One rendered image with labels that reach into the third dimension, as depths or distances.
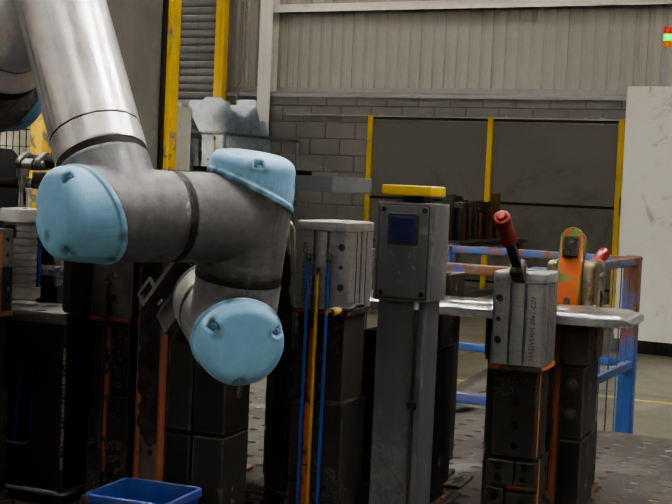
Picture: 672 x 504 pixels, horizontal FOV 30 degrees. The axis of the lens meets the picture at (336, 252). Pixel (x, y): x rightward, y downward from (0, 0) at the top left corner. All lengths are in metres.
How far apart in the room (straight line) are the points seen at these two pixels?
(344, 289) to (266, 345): 0.57
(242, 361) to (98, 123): 0.23
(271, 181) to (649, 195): 8.66
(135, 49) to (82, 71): 4.43
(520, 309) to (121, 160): 0.70
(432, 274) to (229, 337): 0.43
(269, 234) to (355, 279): 0.60
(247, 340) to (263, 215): 0.10
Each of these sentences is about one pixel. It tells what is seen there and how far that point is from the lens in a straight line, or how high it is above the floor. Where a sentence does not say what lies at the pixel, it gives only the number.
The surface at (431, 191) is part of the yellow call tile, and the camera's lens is 1.42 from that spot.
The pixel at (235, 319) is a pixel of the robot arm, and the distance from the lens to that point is 1.04.
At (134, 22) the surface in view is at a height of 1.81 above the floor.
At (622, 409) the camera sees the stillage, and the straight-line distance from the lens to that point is 4.70.
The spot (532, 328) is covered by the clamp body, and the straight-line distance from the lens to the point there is 1.56.
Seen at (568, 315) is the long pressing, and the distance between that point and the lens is 1.66.
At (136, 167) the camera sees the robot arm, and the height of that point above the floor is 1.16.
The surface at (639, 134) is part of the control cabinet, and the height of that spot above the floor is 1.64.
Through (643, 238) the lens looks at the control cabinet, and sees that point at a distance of 9.66.
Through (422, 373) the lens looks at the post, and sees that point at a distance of 1.44.
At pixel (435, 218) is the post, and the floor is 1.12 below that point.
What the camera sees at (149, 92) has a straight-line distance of 5.56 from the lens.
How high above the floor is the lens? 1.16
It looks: 3 degrees down
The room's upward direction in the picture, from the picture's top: 3 degrees clockwise
